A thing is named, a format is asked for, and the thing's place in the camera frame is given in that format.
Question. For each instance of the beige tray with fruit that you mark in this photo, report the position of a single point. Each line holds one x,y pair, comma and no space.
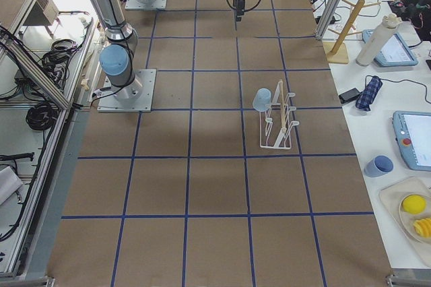
392,197

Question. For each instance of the folded plaid umbrella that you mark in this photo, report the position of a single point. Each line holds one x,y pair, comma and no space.
369,94

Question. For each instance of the yellow lemon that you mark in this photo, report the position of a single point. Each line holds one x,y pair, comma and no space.
413,204

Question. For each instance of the blue teach pendant far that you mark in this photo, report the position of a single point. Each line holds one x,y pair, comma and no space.
395,53

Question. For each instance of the blue teach pendant near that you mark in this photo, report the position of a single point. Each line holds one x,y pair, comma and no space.
412,132

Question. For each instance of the blue cup on side table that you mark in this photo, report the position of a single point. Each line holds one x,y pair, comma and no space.
378,166

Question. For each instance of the blue teach pendant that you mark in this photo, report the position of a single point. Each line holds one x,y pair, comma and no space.
412,132
395,53

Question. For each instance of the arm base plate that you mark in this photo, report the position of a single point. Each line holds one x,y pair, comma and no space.
145,5
134,98

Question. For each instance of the light blue ikea cup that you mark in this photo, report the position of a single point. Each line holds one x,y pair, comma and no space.
262,100

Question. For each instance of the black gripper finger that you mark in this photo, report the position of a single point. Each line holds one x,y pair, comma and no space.
239,8

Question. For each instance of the wooden mug tree stand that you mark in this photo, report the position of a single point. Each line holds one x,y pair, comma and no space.
336,52

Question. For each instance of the white wire cup rack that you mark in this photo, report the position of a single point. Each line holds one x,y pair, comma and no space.
276,124

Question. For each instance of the black power adapter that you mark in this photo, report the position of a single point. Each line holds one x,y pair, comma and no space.
349,96

